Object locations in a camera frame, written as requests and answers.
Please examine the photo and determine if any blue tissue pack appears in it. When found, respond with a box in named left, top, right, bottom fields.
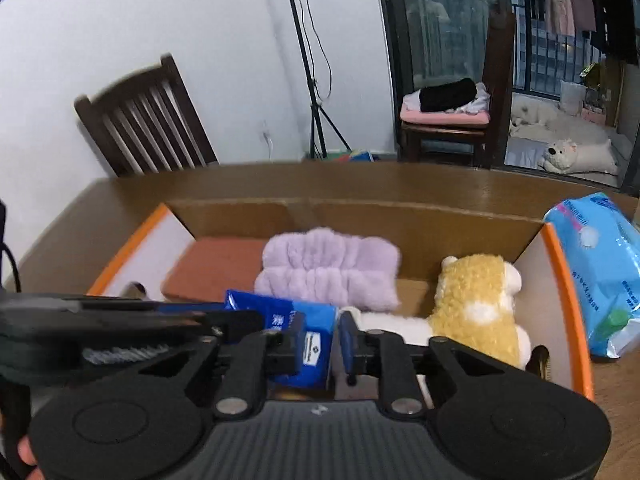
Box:
left=224, top=289, right=337, bottom=389

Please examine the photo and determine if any purple fluffy cloth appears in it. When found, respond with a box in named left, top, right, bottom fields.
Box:
left=255, top=228, right=400, bottom=312

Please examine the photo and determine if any yellow white plush toy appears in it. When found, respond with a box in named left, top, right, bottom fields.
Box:
left=340, top=254, right=532, bottom=370

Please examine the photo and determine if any cardboard box with orange edges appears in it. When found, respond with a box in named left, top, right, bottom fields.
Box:
left=90, top=200, right=593, bottom=396

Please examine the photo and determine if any colourful bag on floor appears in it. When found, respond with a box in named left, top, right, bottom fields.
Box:
left=326, top=151, right=375, bottom=162

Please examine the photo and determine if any dark wooden slatted chair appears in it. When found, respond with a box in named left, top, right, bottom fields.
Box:
left=74, top=54, right=218, bottom=177

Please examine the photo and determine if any pink seat cushion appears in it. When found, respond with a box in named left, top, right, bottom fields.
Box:
left=399, top=106, right=490, bottom=127

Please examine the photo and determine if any dark wooden chair with cushion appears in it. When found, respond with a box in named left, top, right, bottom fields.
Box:
left=399, top=10, right=515, bottom=169

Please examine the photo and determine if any blue wet wipes pack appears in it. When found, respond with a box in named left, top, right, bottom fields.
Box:
left=544, top=192, right=639, bottom=360

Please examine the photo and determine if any black cloth on chair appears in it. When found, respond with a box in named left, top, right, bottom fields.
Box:
left=419, top=78, right=477, bottom=113

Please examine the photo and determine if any white cloth on chair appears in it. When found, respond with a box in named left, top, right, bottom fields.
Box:
left=402, top=82, right=490, bottom=114

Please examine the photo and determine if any white polar bear plush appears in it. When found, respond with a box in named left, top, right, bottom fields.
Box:
left=537, top=139, right=618, bottom=176

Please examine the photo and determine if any white planter pot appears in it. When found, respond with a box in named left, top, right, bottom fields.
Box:
left=560, top=80, right=587, bottom=116

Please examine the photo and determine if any hanging black coat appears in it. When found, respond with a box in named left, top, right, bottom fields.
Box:
left=591, top=0, right=639, bottom=65

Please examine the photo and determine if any white charger and cable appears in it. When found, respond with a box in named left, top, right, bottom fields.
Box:
left=260, top=119, right=276, bottom=162

